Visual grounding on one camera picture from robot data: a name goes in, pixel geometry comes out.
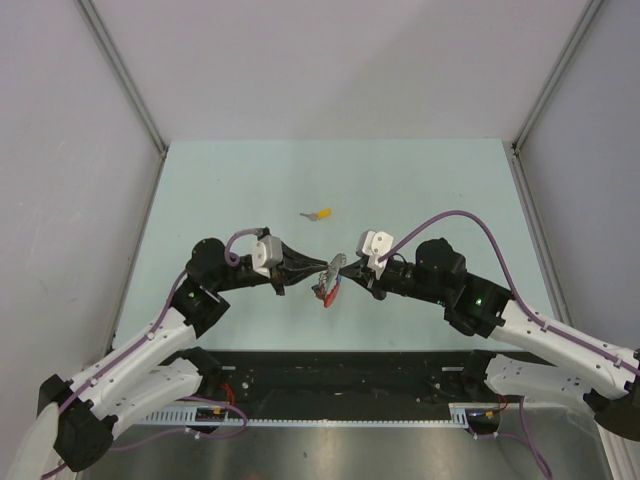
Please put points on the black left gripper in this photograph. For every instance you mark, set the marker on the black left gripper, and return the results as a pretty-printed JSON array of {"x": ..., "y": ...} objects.
[{"x": 291, "y": 270}]

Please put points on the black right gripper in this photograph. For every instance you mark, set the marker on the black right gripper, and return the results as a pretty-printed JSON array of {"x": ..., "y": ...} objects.
[{"x": 366, "y": 277}]

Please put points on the red handled key organizer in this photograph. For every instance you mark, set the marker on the red handled key organizer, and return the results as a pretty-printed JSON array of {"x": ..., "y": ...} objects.
[{"x": 327, "y": 287}]

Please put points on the yellow tagged key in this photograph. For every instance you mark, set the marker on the yellow tagged key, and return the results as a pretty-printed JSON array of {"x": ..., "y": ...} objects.
[{"x": 318, "y": 215}]

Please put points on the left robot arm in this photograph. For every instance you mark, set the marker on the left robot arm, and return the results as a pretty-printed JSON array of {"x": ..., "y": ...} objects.
[{"x": 161, "y": 363}]

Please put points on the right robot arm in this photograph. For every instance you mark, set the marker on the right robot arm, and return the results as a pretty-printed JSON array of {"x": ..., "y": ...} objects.
[{"x": 576, "y": 370}]

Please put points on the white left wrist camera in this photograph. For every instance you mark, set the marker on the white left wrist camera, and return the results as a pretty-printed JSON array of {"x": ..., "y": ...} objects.
[{"x": 267, "y": 253}]

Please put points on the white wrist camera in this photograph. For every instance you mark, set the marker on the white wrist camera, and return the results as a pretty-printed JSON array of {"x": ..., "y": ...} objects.
[
  {"x": 373, "y": 246},
  {"x": 267, "y": 253}
]

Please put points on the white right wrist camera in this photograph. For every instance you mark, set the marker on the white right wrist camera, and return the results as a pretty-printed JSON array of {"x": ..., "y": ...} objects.
[{"x": 373, "y": 246}]

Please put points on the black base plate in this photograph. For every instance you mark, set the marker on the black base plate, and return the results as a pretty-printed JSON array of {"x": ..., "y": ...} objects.
[{"x": 263, "y": 381}]

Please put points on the grey slotted cable duct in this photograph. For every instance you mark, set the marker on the grey slotted cable duct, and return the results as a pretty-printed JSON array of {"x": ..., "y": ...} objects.
[{"x": 207, "y": 416}]

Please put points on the left aluminium frame post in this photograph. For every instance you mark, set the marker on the left aluminium frame post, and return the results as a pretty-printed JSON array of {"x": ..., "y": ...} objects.
[{"x": 111, "y": 53}]

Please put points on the aluminium frame post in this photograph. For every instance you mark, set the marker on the aluminium frame post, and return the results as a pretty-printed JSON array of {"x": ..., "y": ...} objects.
[
  {"x": 578, "y": 35},
  {"x": 111, "y": 53}
]

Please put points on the right aluminium frame post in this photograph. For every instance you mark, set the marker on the right aluminium frame post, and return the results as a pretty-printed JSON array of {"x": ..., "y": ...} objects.
[{"x": 578, "y": 35}]

